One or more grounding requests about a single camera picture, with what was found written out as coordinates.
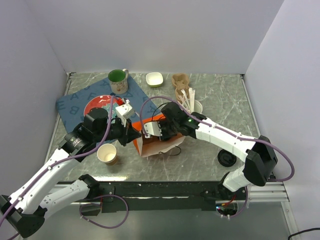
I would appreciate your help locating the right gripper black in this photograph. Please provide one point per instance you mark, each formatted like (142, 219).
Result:
(164, 135)

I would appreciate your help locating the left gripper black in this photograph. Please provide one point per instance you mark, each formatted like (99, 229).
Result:
(128, 133)

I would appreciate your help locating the orange paper bag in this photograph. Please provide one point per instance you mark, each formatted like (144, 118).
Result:
(152, 146)

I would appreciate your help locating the brown paper cup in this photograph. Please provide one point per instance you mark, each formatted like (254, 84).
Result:
(107, 153)

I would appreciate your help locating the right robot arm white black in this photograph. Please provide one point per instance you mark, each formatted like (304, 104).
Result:
(258, 156)

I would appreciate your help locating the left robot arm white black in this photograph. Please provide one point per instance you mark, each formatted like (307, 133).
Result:
(28, 208)

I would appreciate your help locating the wrapped white stirrers bundle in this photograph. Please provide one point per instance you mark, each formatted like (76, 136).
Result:
(187, 99)

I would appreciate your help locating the white cup holding stirrers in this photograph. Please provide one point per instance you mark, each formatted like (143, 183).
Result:
(198, 108)

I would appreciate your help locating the red blue floral plate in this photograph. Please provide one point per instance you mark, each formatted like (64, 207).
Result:
(103, 101)

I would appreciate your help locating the small white green bowl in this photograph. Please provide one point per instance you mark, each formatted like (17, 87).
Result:
(154, 79)

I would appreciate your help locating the green inside ceramic mug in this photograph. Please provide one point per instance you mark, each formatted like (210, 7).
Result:
(118, 80)

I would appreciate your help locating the blue letter placemat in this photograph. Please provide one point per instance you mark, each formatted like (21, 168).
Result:
(84, 87)

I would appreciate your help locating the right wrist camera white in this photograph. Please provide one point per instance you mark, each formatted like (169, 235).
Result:
(152, 128)

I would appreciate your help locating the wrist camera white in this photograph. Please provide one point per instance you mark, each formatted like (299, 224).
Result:
(152, 128)
(125, 111)

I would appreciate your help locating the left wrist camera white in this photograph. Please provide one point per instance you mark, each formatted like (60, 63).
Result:
(125, 111)

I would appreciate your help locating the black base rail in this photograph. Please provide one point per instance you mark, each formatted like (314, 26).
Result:
(161, 195)

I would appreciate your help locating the aluminium frame rail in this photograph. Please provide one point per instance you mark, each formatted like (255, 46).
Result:
(271, 192)

